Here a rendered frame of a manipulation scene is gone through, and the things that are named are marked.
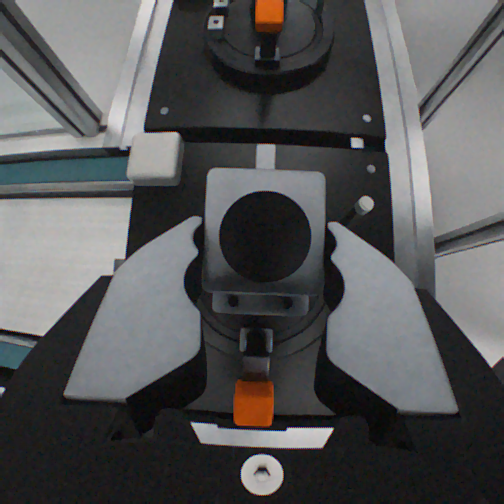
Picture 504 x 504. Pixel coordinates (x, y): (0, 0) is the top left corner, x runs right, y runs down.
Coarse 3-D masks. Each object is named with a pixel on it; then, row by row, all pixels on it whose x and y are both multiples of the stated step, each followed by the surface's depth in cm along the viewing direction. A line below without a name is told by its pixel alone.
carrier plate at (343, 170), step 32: (192, 160) 27; (224, 160) 27; (288, 160) 27; (320, 160) 27; (352, 160) 27; (384, 160) 27; (160, 192) 27; (192, 192) 26; (352, 192) 26; (384, 192) 26; (160, 224) 26; (352, 224) 26; (384, 224) 26; (128, 256) 26; (224, 384) 24; (288, 384) 24
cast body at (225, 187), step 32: (256, 160) 15; (224, 192) 11; (256, 192) 10; (288, 192) 11; (320, 192) 11; (224, 224) 10; (256, 224) 10; (288, 224) 10; (320, 224) 11; (224, 256) 10; (256, 256) 10; (288, 256) 10; (320, 256) 11; (224, 288) 11; (256, 288) 10; (288, 288) 10; (320, 288) 10
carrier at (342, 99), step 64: (192, 0) 30; (256, 0) 24; (320, 0) 26; (192, 64) 29; (256, 64) 26; (320, 64) 27; (192, 128) 28; (256, 128) 27; (320, 128) 27; (384, 128) 27
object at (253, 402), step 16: (256, 336) 21; (256, 352) 15; (256, 368) 15; (240, 384) 15; (256, 384) 15; (272, 384) 15; (240, 400) 14; (256, 400) 14; (272, 400) 14; (240, 416) 14; (256, 416) 14; (272, 416) 14
